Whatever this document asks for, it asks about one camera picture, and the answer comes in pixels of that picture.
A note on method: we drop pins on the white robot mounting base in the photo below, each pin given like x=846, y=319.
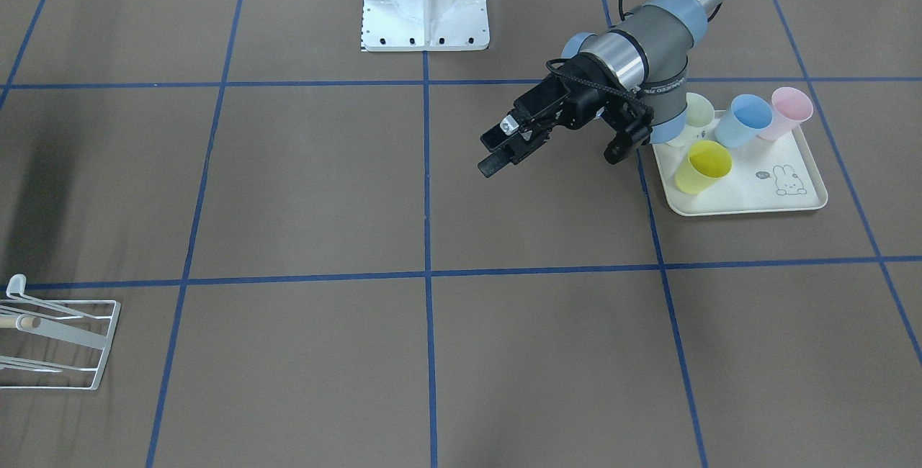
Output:
x=402, y=26

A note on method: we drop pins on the pink plastic cup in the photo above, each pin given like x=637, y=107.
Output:
x=790, y=107

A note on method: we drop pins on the white wire cup rack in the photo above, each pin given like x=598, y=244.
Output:
x=55, y=344

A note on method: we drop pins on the blue plastic cup on tray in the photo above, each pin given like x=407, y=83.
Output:
x=745, y=118

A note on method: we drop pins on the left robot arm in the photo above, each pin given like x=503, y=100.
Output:
x=633, y=76

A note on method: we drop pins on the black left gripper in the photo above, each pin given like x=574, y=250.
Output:
x=582, y=105

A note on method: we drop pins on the yellow plastic cup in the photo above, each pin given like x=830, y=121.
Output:
x=705, y=163

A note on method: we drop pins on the pale green plastic cup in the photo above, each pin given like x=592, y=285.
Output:
x=699, y=121

